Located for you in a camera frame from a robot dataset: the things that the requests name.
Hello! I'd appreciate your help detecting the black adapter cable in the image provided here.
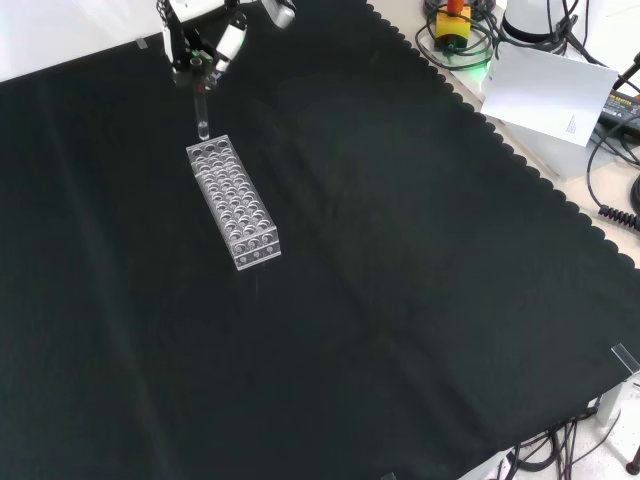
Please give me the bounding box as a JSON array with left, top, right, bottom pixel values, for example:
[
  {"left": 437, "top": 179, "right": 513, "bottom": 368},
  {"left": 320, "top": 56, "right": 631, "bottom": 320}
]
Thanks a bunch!
[{"left": 585, "top": 117, "right": 640, "bottom": 209}]

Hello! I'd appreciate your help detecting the black power adapter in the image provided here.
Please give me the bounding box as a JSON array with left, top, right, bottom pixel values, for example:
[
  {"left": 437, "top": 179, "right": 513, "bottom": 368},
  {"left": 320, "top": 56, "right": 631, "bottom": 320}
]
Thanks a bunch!
[{"left": 596, "top": 88, "right": 640, "bottom": 129}]

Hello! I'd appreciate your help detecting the clear plastic test tube rack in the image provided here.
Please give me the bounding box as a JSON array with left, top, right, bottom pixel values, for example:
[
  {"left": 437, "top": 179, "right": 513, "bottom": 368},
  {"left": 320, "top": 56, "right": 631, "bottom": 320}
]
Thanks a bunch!
[{"left": 185, "top": 134, "right": 283, "bottom": 273}]

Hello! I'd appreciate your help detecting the yellow stop button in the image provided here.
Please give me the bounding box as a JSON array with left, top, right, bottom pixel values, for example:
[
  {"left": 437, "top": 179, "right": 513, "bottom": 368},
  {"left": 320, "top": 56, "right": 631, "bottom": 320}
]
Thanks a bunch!
[{"left": 432, "top": 0, "right": 474, "bottom": 52}]

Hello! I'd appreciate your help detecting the black cable bundle under bench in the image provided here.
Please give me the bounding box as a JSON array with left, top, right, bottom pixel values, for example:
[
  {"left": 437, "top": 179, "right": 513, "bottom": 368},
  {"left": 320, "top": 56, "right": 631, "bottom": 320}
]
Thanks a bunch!
[{"left": 499, "top": 397, "right": 624, "bottom": 480}]

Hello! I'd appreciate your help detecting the black bench cloth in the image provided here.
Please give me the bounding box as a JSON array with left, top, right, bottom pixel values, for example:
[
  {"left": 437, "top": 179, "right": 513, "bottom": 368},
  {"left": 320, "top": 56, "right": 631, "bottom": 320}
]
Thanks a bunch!
[{"left": 0, "top": 0, "right": 640, "bottom": 480}]

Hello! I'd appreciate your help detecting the clear glass test tube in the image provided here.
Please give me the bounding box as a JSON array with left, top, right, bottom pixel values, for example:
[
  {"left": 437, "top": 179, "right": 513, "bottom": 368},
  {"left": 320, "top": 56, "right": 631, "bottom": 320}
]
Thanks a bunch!
[{"left": 191, "top": 56, "right": 212, "bottom": 141}]

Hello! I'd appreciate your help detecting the pale board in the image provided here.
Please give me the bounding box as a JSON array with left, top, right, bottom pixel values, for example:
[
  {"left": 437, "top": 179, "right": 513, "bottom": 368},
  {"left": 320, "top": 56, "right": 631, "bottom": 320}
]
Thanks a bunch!
[{"left": 478, "top": 112, "right": 599, "bottom": 182}]

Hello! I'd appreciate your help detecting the white paper sheet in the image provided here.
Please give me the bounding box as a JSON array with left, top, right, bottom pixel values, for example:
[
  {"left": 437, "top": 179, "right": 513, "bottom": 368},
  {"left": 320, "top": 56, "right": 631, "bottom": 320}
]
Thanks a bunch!
[{"left": 481, "top": 40, "right": 620, "bottom": 148}]

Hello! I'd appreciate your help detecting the coiled black cable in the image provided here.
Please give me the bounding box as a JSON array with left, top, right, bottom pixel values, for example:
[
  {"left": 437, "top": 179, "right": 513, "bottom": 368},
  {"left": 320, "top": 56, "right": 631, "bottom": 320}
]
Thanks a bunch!
[{"left": 598, "top": 203, "right": 640, "bottom": 230}]

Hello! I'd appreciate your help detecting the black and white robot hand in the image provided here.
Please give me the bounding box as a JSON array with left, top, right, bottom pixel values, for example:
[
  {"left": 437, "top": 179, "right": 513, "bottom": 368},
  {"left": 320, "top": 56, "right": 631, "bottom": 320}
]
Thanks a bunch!
[{"left": 155, "top": 0, "right": 298, "bottom": 101}]

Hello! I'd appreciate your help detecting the green cable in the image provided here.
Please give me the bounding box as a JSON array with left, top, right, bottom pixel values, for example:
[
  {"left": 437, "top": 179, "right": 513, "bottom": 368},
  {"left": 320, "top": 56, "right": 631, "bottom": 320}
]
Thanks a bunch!
[{"left": 415, "top": 14, "right": 501, "bottom": 71}]

